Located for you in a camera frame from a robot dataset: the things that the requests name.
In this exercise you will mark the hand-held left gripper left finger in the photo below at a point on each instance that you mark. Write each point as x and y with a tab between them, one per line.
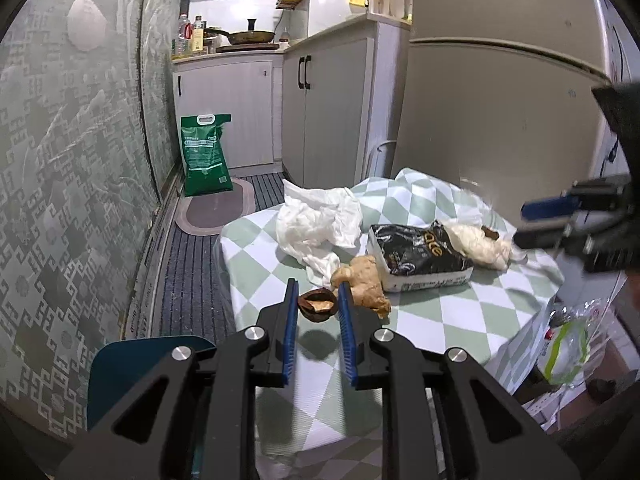
290	335

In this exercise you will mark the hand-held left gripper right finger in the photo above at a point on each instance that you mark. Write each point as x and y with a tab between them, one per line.
346	335

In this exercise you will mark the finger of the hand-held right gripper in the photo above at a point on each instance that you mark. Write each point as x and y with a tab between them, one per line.
547	207
542	239

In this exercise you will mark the brown walnut shell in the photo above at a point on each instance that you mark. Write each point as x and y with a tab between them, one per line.
317	302

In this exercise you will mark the ginger root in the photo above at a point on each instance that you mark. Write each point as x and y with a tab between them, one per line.
365	280

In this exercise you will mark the beige paper towel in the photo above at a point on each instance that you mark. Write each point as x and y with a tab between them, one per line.
480	245

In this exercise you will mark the clear plastic cup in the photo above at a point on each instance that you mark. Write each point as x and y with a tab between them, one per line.
477	200

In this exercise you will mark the black tissue packet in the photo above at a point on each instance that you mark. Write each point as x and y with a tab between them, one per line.
420	255

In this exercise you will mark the white tissue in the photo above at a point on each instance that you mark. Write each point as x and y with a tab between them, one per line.
315	220

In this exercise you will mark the dark blue waste bin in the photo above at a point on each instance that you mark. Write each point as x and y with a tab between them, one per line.
130	365

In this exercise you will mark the green white checkered tablecloth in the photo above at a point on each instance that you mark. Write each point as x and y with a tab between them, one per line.
440	320

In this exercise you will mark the clear plastic bag with greens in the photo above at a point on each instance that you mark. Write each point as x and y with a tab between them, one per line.
567	350

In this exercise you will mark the beige refrigerator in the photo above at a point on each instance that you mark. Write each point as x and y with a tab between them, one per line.
500	100

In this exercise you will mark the striped blue floor rug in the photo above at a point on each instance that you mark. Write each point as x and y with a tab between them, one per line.
190	270

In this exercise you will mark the oval grey floor mat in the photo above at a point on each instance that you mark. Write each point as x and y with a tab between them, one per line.
215	210

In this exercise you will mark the green rice bag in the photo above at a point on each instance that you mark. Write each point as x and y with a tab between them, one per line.
205	160

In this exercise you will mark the induction cooker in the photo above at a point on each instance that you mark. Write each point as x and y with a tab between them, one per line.
247	48

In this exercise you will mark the frying pan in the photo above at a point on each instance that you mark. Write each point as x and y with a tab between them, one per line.
250	36

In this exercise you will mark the black vase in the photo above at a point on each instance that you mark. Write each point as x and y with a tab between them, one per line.
252	25

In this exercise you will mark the bottles on counter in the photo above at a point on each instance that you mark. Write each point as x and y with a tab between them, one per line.
184	35

